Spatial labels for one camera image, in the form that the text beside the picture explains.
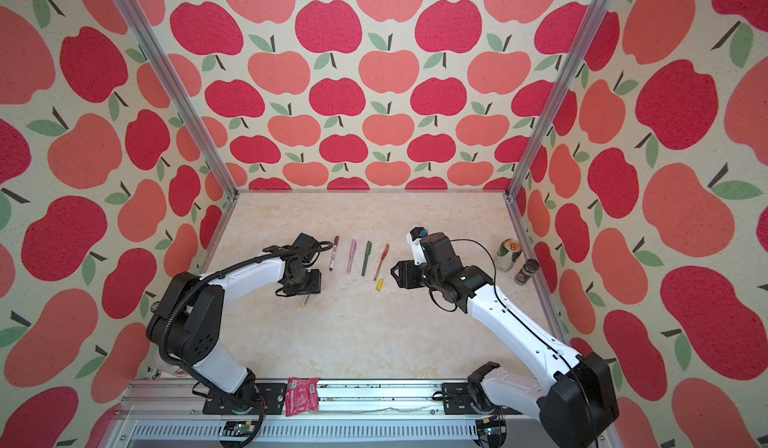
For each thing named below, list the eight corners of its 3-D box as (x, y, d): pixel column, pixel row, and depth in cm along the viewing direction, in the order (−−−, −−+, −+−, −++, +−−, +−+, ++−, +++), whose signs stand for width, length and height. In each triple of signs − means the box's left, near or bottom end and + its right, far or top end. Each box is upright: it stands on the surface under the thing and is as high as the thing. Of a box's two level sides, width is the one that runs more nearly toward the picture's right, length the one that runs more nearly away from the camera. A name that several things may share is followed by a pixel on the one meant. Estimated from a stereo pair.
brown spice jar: (513, 288, 97) (526, 270, 88) (510, 277, 100) (522, 259, 91) (527, 288, 97) (542, 270, 88) (523, 278, 100) (537, 259, 91)
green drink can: (493, 274, 101) (505, 254, 91) (489, 259, 104) (500, 238, 95) (511, 274, 101) (525, 254, 91) (507, 259, 104) (519, 238, 95)
